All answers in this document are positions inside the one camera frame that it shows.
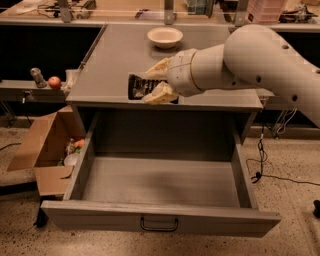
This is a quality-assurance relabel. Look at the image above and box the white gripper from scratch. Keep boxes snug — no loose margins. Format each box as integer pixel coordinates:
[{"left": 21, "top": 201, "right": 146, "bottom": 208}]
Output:
[{"left": 142, "top": 49, "right": 202, "bottom": 105}]

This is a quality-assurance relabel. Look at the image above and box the dark rxbar chocolate wrapper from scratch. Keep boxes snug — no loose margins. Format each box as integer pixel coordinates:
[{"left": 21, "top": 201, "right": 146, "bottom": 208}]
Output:
[{"left": 128, "top": 74, "right": 160, "bottom": 100}]

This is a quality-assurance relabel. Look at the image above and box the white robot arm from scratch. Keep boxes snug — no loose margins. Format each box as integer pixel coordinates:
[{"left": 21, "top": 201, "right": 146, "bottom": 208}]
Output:
[{"left": 143, "top": 24, "right": 320, "bottom": 126}]

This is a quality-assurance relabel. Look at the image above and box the grey cabinet counter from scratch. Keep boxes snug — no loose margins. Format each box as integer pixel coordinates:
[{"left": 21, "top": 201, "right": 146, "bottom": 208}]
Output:
[{"left": 67, "top": 23, "right": 261, "bottom": 138}]

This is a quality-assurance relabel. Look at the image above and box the grey open drawer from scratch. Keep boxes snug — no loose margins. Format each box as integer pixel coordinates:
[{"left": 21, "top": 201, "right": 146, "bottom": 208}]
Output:
[{"left": 42, "top": 110, "right": 281, "bottom": 237}]

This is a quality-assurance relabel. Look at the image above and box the white ceramic bowl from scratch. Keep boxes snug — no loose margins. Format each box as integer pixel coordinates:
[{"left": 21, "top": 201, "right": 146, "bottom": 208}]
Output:
[{"left": 147, "top": 27, "right": 183, "bottom": 49}]

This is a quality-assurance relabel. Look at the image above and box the orange item in box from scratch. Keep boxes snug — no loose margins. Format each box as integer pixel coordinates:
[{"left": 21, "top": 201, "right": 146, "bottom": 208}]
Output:
[{"left": 74, "top": 139, "right": 84, "bottom": 148}]

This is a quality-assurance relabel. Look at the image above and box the red apple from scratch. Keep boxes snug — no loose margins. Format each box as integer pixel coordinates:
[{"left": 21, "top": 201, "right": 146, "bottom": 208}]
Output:
[{"left": 48, "top": 76, "right": 62, "bottom": 89}]

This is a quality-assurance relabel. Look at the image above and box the clear plastic bottle in box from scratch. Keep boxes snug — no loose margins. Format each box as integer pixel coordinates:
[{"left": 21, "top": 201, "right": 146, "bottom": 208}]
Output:
[{"left": 65, "top": 138, "right": 75, "bottom": 155}]

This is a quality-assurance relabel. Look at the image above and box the white lid in box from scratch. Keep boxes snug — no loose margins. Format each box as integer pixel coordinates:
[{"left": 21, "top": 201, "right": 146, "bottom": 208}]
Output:
[{"left": 64, "top": 153, "right": 79, "bottom": 166}]

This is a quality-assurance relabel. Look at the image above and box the pink storage bin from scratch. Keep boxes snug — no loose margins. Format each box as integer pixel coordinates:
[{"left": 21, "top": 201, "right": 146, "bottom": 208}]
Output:
[{"left": 246, "top": 0, "right": 287, "bottom": 23}]

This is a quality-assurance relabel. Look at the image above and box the small grey figurine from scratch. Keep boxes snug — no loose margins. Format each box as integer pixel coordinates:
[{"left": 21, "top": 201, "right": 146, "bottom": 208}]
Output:
[{"left": 30, "top": 68, "right": 47, "bottom": 88}]

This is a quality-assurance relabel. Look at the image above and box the brown cardboard box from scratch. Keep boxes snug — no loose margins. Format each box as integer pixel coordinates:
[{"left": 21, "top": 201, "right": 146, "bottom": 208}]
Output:
[{"left": 7, "top": 106, "right": 85, "bottom": 196}]

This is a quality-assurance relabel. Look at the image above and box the black cable on floor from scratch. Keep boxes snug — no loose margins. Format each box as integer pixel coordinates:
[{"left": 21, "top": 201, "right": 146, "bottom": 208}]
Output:
[{"left": 245, "top": 124, "right": 320, "bottom": 187}]

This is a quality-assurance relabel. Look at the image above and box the black drawer handle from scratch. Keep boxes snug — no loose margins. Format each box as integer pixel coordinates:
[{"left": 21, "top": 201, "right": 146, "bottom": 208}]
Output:
[{"left": 140, "top": 217, "right": 179, "bottom": 233}]

